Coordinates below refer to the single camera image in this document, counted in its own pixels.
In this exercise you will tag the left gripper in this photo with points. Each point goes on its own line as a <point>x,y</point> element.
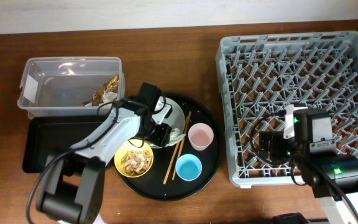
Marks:
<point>162,136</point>

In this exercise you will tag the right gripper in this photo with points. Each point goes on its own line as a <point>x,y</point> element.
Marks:
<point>275,139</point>

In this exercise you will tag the white tissue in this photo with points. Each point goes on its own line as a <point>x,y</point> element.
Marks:
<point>99,99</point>
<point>175,137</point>

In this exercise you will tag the grey ceramic plate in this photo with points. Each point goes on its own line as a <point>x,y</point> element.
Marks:
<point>178,117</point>

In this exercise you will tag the yellow bowl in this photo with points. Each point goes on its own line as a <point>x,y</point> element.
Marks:
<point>131,145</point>

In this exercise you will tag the peanut shells and rice scraps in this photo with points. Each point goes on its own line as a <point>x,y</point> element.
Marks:
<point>136,162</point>

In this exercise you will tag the pink cup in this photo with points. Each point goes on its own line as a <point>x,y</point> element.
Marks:
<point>200,136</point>

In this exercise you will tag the blue cup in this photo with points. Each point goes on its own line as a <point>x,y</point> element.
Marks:
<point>188,167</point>

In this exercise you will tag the gold foil wrapper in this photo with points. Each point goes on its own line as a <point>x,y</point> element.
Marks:
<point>111,85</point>

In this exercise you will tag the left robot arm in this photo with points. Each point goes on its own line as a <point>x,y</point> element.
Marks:
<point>71,186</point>

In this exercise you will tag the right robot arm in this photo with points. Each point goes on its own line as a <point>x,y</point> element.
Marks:
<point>307,144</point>

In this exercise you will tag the grey dishwasher rack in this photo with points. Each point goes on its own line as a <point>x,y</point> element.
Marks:
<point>259,75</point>

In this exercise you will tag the round black serving tray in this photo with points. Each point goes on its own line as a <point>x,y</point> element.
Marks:
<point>150,185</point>

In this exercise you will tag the clear plastic bin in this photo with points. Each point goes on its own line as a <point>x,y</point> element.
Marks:
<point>64,86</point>

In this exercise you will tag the black rectangular tray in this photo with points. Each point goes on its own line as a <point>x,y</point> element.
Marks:
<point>54,135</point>

